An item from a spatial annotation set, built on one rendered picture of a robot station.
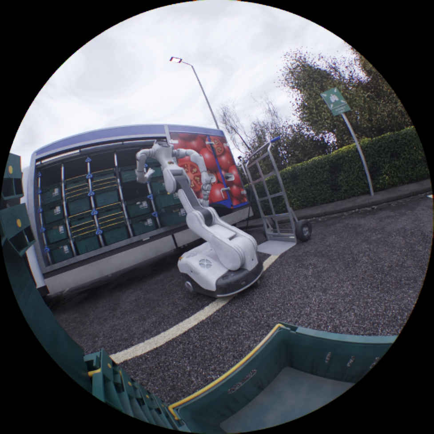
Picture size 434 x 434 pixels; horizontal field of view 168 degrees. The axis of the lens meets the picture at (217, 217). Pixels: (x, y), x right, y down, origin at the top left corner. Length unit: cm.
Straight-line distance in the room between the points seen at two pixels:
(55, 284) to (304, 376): 242
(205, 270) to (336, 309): 83
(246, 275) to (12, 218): 103
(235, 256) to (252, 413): 84
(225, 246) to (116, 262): 150
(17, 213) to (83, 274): 195
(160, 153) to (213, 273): 120
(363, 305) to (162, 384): 97
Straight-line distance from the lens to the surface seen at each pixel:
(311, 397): 63
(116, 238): 221
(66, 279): 225
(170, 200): 215
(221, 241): 97
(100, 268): 209
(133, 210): 227
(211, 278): 99
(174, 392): 76
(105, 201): 230
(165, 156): 153
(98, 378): 30
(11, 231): 22
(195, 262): 106
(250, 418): 63
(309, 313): 85
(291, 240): 187
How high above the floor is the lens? 62
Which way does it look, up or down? 2 degrees down
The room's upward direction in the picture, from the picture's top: 18 degrees counter-clockwise
